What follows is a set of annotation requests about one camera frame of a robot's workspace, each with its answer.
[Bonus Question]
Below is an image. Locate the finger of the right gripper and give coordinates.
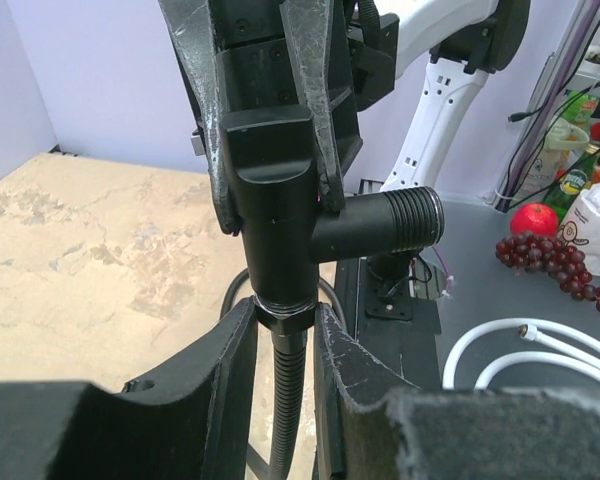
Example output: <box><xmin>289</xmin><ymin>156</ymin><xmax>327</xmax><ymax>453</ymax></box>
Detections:
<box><xmin>159</xmin><ymin>0</ymin><xmax>240</xmax><ymax>235</ymax></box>
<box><xmin>280</xmin><ymin>0</ymin><xmax>344</xmax><ymax>212</ymax></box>

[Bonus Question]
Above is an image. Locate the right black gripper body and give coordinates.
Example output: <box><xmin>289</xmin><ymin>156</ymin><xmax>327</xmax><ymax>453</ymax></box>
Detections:
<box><xmin>196</xmin><ymin>1</ymin><xmax>362</xmax><ymax>170</ymax></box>

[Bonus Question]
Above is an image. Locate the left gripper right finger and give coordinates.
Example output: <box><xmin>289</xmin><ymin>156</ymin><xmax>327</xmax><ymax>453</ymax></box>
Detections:
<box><xmin>314</xmin><ymin>305</ymin><xmax>600</xmax><ymax>479</ymax></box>

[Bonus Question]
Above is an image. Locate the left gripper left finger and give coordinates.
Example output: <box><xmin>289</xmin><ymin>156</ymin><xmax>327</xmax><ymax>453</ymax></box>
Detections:
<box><xmin>0</xmin><ymin>299</ymin><xmax>258</xmax><ymax>479</ymax></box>

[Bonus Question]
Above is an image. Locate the black angle valve fitting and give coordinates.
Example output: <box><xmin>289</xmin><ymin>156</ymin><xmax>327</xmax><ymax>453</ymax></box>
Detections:
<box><xmin>219</xmin><ymin>105</ymin><xmax>444</xmax><ymax>333</ymax></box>

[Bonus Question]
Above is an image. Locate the black shower hose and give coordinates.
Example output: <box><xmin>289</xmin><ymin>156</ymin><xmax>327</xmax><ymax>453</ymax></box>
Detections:
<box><xmin>221</xmin><ymin>269</ymin><xmax>351</xmax><ymax>480</ymax></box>

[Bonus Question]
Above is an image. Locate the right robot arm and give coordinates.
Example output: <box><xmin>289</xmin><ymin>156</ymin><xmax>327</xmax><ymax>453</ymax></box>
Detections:
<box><xmin>160</xmin><ymin>1</ymin><xmax>529</xmax><ymax>302</ymax></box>

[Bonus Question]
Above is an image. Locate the red small object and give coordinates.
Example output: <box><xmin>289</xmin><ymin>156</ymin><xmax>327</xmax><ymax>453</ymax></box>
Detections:
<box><xmin>495</xmin><ymin>231</ymin><xmax>600</xmax><ymax>312</ymax></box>

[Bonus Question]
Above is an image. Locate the red apple toy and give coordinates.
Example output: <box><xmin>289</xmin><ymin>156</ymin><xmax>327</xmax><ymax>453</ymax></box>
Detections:
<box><xmin>509</xmin><ymin>203</ymin><xmax>560</xmax><ymax>237</ymax></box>

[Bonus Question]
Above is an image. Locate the toilet paper roll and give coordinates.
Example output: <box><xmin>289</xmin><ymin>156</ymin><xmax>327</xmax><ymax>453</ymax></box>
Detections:
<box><xmin>557</xmin><ymin>183</ymin><xmax>600</xmax><ymax>276</ymax></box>

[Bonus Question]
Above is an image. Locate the green drink bottle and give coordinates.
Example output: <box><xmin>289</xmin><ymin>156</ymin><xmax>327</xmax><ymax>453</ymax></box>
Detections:
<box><xmin>542</xmin><ymin>141</ymin><xmax>600</xmax><ymax>221</ymax></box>

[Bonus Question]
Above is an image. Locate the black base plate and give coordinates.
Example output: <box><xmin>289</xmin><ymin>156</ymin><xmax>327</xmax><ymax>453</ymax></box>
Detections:
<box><xmin>333</xmin><ymin>179</ymin><xmax>441</xmax><ymax>391</ymax></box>

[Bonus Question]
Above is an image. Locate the white hose loop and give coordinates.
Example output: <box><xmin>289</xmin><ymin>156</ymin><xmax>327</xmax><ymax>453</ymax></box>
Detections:
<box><xmin>441</xmin><ymin>319</ymin><xmax>600</xmax><ymax>391</ymax></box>

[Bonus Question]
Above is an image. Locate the aluminium rail frame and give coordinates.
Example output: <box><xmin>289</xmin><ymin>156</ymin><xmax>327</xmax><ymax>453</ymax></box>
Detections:
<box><xmin>489</xmin><ymin>1</ymin><xmax>600</xmax><ymax>212</ymax></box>

